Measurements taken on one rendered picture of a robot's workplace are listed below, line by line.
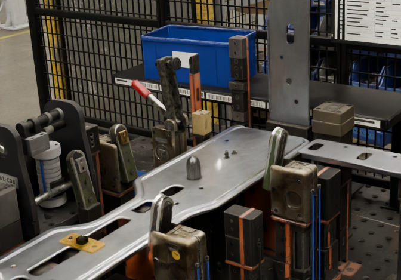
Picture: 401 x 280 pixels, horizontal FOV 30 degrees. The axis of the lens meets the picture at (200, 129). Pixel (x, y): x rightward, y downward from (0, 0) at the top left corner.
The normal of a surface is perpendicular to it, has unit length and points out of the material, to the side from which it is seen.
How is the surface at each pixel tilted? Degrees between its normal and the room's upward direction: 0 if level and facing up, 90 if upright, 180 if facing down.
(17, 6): 90
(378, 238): 0
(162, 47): 90
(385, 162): 0
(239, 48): 90
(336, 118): 88
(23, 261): 0
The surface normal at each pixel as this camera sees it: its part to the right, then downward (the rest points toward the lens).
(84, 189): 0.78, -0.04
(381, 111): -0.05, -0.94
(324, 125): -0.59, 0.29
